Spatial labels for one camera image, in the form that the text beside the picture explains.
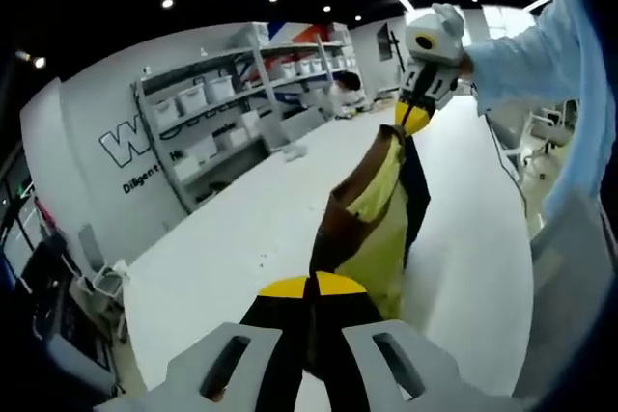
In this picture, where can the grey chair backs by shelf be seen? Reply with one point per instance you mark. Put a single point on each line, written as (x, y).
(301, 125)

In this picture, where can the grey metal shelf rack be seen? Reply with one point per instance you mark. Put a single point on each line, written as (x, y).
(261, 74)

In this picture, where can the black screen on tripod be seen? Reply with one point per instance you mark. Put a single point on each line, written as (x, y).
(384, 40)

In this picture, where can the white crumpled object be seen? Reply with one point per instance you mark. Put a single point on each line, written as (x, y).
(293, 152)

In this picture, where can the white grey office chair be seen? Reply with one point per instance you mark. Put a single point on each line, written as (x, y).
(89, 248)

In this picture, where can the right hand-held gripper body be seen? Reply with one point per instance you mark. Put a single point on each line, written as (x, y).
(441, 45)

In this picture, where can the row of white storage bins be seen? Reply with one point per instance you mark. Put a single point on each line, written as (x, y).
(193, 98)

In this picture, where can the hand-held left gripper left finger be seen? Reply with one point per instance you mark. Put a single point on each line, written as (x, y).
(270, 335)

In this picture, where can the yellow garment with coloured sleeves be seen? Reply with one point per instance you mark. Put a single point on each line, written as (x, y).
(376, 219)

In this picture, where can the dark office desk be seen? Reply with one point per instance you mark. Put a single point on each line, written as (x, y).
(53, 306)

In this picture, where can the person's right hand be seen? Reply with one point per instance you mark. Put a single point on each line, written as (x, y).
(466, 67)

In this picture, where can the row of white shelf boxes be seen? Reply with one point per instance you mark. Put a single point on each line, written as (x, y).
(203, 151)

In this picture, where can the pink hanging cloth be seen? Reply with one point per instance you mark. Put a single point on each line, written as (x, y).
(43, 209)

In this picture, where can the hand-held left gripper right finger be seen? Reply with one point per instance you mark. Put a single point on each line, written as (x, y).
(352, 325)

